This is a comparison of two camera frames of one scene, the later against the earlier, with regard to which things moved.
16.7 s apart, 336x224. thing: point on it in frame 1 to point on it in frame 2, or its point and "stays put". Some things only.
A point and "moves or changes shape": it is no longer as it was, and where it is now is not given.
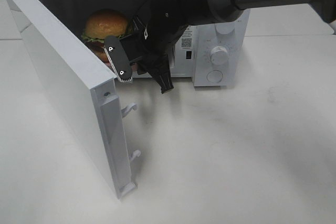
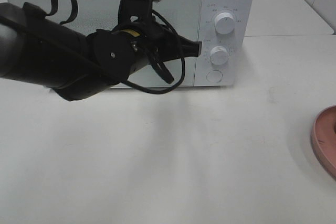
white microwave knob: [224, 28] stays put
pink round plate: [135, 66] moves or changes shape
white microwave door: [88, 93] to [97, 8]
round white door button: [214, 76] stays put
